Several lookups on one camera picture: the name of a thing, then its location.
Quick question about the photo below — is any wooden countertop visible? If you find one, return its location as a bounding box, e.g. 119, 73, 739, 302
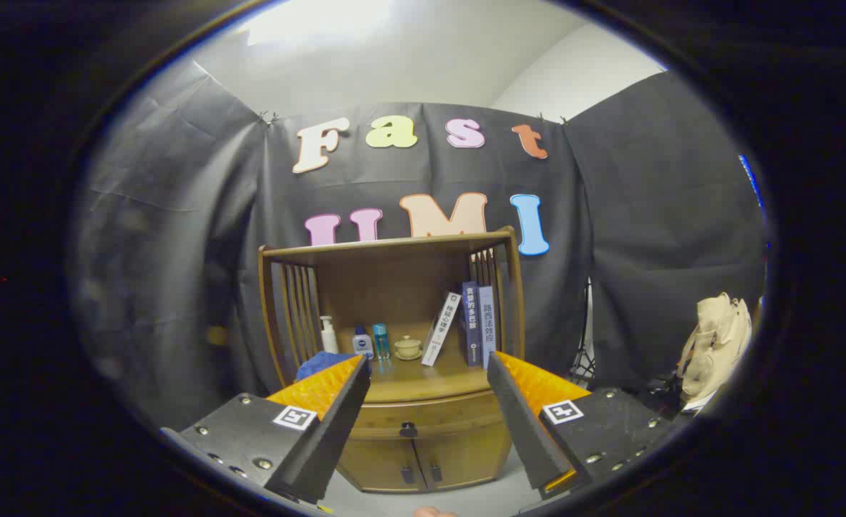
301, 352, 499, 404

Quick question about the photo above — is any dark blue book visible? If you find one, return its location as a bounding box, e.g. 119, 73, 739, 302
462, 281, 483, 368

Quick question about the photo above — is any wooden cabinet door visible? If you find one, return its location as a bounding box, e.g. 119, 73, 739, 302
414, 424, 511, 491
337, 436, 424, 493

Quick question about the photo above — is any wooden drawer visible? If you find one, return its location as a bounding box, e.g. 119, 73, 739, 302
348, 390, 513, 440

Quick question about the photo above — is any blue towel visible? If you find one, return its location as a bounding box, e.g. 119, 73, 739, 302
295, 350, 355, 381

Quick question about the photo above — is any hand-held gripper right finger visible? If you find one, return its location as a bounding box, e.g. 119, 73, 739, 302
486, 350, 686, 501

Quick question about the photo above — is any wooden cabinet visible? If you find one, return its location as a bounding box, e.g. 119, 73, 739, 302
258, 227, 526, 495

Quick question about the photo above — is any light purple book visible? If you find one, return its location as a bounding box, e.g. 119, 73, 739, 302
478, 286, 497, 368

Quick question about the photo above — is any white book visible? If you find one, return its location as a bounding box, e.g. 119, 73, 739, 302
421, 292, 462, 367

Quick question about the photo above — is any beige bag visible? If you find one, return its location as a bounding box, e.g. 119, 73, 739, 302
677, 292, 753, 414

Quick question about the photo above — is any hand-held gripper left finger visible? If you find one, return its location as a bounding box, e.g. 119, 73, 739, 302
161, 353, 372, 505

